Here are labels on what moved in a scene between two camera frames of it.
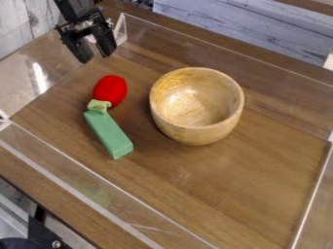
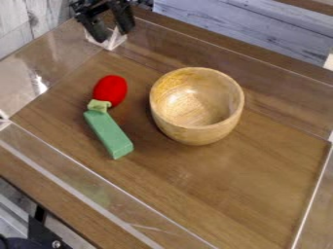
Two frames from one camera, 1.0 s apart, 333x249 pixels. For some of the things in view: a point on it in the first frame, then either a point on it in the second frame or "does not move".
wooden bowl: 197,102 does not move
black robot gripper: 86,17 -> 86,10
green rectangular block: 112,133 does not move
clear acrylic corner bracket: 120,30 does not move
